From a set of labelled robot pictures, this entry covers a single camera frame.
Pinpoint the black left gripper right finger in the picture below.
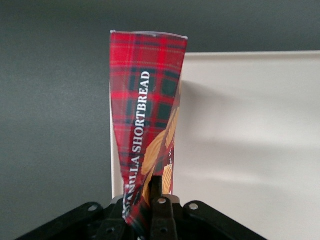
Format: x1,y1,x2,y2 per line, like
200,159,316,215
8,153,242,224
148,175,179,240

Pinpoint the cream plastic tray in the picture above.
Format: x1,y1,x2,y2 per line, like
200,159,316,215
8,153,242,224
110,50,320,240

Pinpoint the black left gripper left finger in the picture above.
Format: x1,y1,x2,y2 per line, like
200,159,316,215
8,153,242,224
96,198,131,240

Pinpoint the red tartan cookie box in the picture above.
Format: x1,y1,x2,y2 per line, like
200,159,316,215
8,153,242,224
109,29,189,227

